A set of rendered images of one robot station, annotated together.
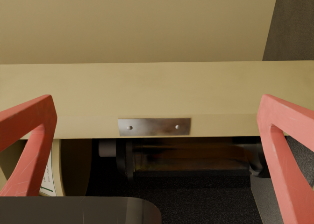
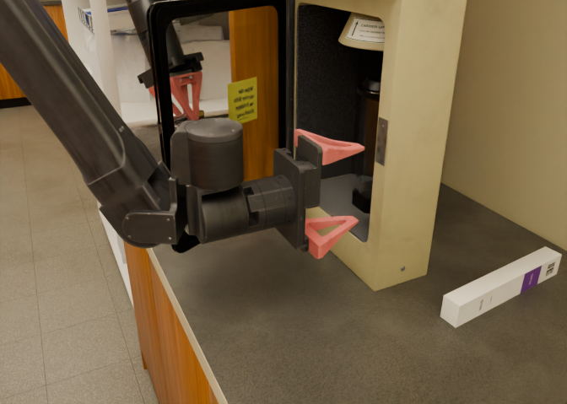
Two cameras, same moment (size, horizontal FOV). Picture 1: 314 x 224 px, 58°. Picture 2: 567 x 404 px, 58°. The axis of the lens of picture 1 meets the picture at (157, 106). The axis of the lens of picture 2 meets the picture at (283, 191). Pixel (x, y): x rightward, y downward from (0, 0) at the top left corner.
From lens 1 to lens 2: 0.52 m
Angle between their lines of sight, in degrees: 37
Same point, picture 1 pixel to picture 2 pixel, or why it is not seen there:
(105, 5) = not seen: outside the picture
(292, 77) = (413, 231)
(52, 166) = (369, 41)
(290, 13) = (509, 245)
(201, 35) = (529, 150)
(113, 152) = not seen: hidden behind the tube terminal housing
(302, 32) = (480, 249)
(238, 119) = (380, 193)
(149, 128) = (380, 138)
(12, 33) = not seen: outside the picture
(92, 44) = (550, 11)
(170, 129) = (379, 151)
